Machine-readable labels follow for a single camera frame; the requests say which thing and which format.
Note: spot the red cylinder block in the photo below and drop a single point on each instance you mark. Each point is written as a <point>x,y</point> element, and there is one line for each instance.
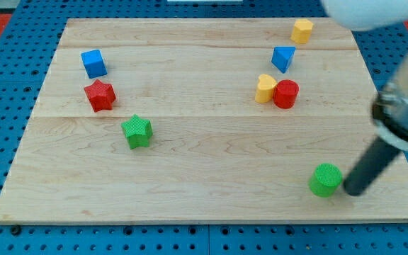
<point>285,93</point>

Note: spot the green star block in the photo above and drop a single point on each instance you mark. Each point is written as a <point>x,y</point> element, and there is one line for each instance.
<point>137,132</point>

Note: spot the green cylinder block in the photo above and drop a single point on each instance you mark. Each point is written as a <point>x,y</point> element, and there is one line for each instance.
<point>325,179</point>

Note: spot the yellow heart block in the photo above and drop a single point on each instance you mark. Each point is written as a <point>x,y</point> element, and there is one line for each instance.
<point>265,88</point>

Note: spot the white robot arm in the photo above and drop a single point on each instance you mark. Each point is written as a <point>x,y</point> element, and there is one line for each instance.
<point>390,110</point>

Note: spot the wooden board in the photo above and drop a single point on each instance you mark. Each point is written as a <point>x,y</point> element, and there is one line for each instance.
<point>216,156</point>

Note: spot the yellow hexagon block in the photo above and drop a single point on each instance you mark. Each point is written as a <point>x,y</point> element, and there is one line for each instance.
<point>302,30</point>

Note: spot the blue triangle block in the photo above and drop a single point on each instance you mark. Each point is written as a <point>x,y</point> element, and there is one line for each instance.
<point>282,57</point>

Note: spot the red star block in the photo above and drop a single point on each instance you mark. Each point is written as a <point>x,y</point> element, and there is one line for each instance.
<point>101,95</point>

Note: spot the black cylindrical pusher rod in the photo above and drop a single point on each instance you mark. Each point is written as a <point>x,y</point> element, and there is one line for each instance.
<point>375,159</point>

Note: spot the blue cube block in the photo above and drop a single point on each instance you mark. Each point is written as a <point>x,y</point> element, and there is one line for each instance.
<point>94,64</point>

